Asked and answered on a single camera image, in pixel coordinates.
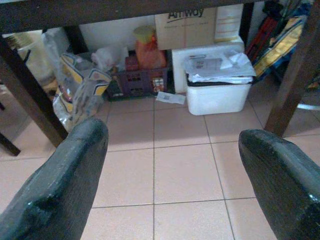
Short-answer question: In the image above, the dark wooden table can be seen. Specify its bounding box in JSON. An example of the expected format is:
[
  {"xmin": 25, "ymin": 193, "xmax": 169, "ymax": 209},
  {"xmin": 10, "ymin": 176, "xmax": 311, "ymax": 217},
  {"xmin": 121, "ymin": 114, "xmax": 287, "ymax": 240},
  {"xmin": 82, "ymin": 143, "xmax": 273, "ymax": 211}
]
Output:
[{"xmin": 0, "ymin": 0, "xmax": 320, "ymax": 149}]

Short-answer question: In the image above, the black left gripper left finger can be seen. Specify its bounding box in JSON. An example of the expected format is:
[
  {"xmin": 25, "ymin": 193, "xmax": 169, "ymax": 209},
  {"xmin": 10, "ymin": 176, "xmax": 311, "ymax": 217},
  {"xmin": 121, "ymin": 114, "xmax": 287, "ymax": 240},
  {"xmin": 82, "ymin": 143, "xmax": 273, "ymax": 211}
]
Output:
[{"xmin": 0, "ymin": 116, "xmax": 110, "ymax": 240}]

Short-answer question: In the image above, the white styrofoam box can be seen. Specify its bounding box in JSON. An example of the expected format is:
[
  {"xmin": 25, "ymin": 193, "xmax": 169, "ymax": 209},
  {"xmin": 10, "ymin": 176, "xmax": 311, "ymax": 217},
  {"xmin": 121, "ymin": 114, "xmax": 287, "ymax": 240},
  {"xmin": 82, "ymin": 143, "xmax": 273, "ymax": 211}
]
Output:
[{"xmin": 171, "ymin": 37, "xmax": 245, "ymax": 94}]

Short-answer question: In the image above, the round metal rim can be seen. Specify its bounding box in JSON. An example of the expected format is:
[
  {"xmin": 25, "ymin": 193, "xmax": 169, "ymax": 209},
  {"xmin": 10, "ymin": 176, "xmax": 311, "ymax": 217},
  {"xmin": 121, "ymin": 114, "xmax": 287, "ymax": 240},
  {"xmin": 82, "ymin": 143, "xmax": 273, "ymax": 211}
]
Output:
[{"xmin": 296, "ymin": 102, "xmax": 320, "ymax": 112}]

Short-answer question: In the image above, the red and black bag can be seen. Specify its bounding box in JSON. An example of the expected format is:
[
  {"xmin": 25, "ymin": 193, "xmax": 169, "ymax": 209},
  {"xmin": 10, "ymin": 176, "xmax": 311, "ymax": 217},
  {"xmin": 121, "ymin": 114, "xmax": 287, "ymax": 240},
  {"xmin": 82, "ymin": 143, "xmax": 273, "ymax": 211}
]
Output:
[{"xmin": 244, "ymin": 1, "xmax": 282, "ymax": 59}]

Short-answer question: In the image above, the blue and gold bag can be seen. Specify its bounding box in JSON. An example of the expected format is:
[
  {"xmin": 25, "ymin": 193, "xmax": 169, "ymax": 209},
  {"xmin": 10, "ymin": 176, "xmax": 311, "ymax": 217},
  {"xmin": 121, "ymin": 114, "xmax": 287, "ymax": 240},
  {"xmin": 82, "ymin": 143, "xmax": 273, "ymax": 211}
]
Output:
[{"xmin": 252, "ymin": 13, "xmax": 308, "ymax": 79}]

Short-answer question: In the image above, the orange plastic bag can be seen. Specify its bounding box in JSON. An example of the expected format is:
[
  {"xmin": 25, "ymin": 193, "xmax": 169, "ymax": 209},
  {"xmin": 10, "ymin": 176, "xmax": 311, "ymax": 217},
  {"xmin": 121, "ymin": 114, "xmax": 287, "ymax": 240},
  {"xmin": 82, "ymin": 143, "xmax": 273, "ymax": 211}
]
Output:
[{"xmin": 134, "ymin": 37, "xmax": 168, "ymax": 70}]

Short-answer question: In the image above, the small red box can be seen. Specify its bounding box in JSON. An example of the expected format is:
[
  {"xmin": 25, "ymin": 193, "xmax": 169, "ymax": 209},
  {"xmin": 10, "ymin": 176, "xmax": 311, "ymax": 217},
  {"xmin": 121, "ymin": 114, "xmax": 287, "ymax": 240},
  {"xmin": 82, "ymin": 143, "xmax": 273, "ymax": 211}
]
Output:
[{"xmin": 124, "ymin": 56, "xmax": 140, "ymax": 72}]

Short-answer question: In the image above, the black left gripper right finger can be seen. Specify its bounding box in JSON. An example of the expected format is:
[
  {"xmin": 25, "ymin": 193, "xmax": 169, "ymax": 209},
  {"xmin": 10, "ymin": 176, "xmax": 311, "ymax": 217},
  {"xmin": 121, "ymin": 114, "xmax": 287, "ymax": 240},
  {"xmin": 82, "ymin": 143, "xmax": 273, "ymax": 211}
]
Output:
[{"xmin": 238, "ymin": 128, "xmax": 320, "ymax": 240}]

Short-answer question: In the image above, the purple plastic crate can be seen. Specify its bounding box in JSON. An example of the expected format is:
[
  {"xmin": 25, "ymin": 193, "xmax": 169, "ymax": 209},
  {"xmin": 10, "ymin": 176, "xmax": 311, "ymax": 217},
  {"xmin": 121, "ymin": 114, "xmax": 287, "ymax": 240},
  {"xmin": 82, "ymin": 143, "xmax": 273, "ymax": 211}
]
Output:
[{"xmin": 106, "ymin": 66, "xmax": 170, "ymax": 100}]

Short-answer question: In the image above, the white plastic bucket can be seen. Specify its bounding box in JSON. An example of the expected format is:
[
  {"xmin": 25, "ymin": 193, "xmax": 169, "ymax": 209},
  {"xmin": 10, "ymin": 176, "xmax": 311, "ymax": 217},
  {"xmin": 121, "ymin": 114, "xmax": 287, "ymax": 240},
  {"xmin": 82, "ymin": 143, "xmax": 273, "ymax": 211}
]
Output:
[{"xmin": 16, "ymin": 36, "xmax": 55, "ymax": 84}]

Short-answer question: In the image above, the white plastic bag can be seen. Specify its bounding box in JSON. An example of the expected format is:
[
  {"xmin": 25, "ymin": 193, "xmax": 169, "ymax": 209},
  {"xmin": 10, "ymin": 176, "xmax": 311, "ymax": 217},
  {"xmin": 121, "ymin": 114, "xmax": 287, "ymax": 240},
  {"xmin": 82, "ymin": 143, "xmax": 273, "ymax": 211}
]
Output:
[{"xmin": 90, "ymin": 44, "xmax": 130, "ymax": 73}]

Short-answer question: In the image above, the white paper label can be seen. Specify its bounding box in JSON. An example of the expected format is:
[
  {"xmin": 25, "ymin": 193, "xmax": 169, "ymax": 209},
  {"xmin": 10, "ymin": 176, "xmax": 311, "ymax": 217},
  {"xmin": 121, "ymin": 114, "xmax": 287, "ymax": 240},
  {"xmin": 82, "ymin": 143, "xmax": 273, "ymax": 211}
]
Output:
[{"xmin": 155, "ymin": 90, "xmax": 187, "ymax": 106}]

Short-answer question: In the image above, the white plastic bin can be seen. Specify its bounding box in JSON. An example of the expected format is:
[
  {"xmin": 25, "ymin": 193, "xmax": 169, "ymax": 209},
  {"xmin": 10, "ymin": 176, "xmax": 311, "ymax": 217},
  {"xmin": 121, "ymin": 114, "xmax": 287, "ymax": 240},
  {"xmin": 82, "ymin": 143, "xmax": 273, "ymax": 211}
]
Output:
[{"xmin": 185, "ymin": 74, "xmax": 253, "ymax": 117}]

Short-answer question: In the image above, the grey plastic mailer packet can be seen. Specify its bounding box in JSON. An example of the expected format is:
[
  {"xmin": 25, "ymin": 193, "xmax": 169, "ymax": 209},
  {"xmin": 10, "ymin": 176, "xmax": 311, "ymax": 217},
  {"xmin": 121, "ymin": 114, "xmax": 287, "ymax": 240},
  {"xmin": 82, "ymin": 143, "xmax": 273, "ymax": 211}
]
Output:
[{"xmin": 184, "ymin": 49, "xmax": 257, "ymax": 85}]

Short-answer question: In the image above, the white striped carton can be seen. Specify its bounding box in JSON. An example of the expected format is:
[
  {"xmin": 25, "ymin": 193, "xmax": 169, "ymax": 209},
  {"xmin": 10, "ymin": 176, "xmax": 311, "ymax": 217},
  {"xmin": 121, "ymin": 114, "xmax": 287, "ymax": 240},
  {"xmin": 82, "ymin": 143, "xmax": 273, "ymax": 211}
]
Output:
[{"xmin": 214, "ymin": 5, "xmax": 242, "ymax": 44}]

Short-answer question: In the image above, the clear yellow printed bag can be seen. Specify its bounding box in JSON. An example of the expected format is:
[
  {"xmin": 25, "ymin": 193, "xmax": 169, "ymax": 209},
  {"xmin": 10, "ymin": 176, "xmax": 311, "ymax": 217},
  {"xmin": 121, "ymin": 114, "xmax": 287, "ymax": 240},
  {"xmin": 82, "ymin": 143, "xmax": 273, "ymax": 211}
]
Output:
[
  {"xmin": 63, "ymin": 68, "xmax": 112, "ymax": 133},
  {"xmin": 52, "ymin": 51, "xmax": 87, "ymax": 118}
]

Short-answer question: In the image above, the brown Amway cardboard box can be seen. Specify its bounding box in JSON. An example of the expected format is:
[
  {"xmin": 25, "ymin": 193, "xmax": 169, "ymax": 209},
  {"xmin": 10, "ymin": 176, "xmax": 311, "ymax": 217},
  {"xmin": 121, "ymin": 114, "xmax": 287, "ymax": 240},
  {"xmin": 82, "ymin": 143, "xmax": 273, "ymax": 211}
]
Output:
[{"xmin": 154, "ymin": 7, "xmax": 217, "ymax": 51}]

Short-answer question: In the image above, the yellow-green plastic cup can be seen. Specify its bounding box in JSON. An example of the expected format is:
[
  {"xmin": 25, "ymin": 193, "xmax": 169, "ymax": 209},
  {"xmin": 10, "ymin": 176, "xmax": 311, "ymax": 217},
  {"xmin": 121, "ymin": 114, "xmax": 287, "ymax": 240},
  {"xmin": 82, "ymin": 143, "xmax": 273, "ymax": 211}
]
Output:
[{"xmin": 132, "ymin": 24, "xmax": 156, "ymax": 44}]

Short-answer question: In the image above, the dark wooden chair leg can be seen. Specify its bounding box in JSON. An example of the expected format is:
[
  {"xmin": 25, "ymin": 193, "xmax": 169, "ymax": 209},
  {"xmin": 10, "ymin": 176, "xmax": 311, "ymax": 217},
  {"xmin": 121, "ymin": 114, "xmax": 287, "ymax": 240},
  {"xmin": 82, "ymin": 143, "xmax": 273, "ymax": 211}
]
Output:
[{"xmin": 0, "ymin": 99, "xmax": 22, "ymax": 157}]

